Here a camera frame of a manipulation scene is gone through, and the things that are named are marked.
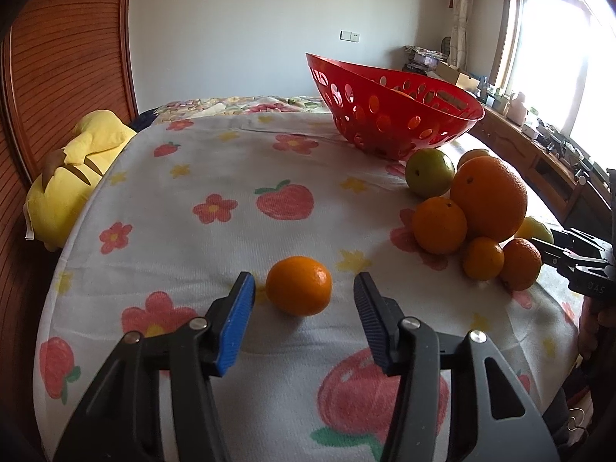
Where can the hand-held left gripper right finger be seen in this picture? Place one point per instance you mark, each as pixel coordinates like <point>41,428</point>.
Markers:
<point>374,320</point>

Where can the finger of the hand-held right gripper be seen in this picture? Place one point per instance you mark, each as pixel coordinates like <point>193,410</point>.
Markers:
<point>548,252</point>
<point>580,239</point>

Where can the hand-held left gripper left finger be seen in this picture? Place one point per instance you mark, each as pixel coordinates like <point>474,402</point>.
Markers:
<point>238,322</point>

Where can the large yellow lemon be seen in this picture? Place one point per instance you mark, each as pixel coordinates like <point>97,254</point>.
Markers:
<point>535,228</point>

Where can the small orange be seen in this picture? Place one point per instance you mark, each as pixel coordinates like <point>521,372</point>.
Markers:
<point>472,155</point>
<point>482,258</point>
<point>522,263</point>

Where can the medium orange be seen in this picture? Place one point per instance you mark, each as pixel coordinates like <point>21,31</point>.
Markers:
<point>298,286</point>
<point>439,225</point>

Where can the large orange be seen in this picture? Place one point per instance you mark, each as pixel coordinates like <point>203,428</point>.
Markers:
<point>488,199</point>

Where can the round green citrus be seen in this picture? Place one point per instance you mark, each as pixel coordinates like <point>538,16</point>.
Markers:
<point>430,172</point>

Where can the red perforated plastic basket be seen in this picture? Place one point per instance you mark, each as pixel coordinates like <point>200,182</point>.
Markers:
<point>328,66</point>

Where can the person's right hand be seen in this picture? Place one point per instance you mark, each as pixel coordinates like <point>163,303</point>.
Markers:
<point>589,329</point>

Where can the white flower print blanket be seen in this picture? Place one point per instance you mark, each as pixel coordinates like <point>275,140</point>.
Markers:
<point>192,250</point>

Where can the wooden cabinet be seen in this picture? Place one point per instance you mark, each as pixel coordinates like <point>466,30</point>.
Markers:
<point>519,149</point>

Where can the person's dark clothing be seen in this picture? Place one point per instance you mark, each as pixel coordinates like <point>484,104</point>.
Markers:
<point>592,394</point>

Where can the row of small cabinet clutter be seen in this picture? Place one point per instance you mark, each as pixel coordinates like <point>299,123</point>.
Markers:
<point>544,130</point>

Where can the wooden framed window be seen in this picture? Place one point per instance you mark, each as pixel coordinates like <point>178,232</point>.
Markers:
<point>553,57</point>

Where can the cardboard box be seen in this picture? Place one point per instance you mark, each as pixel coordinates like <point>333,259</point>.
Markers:
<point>455,74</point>

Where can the floral quilt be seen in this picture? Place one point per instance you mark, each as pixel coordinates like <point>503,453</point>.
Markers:
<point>231,105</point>

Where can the yellow plush toy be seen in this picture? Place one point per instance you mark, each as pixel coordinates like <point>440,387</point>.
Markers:
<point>72,178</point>

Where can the dark blue bed sheet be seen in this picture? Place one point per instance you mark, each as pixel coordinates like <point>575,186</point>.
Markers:
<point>144,119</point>

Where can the pile of folded fabrics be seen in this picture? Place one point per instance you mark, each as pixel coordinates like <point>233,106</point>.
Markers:
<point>423,57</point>

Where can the patterned beige curtain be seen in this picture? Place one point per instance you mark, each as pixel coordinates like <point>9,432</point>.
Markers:
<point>461,14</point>

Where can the wooden slatted headboard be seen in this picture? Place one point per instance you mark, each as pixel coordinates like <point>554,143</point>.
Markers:
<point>57,57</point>

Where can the white wall switch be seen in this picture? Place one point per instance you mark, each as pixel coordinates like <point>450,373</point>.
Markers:
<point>350,36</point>

